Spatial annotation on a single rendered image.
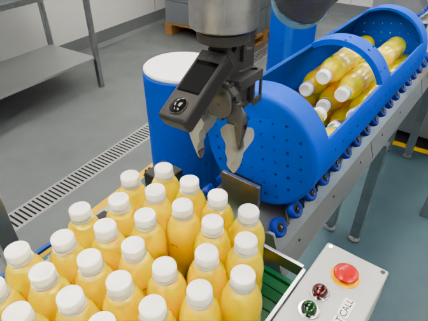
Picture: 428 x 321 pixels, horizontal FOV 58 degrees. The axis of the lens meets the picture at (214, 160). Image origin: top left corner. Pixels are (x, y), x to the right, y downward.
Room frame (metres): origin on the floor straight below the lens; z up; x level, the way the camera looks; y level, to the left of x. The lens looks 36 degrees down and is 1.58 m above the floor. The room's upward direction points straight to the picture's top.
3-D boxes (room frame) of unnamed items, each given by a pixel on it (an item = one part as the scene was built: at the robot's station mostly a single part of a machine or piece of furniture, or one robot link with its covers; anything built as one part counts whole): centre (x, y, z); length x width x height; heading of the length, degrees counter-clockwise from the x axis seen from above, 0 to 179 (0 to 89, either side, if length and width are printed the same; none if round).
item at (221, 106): (0.52, -0.02, 1.37); 0.09 x 0.08 x 0.12; 143
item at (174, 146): (1.35, 0.12, 0.59); 0.28 x 0.28 x 0.88
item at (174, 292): (0.40, 0.08, 0.99); 0.07 x 0.07 x 0.19
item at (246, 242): (0.45, -0.05, 1.09); 0.04 x 0.04 x 0.02
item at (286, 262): (0.61, -0.01, 0.96); 0.40 x 0.01 x 0.03; 52
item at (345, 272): (0.37, -0.20, 1.11); 0.04 x 0.04 x 0.01
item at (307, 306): (0.32, -0.13, 1.11); 0.02 x 0.02 x 0.01
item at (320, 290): (0.34, -0.15, 1.11); 0.02 x 0.02 x 0.01
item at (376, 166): (1.46, -0.76, 0.31); 0.06 x 0.06 x 0.63; 52
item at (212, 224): (0.49, 0.00, 1.09); 0.04 x 0.04 x 0.02
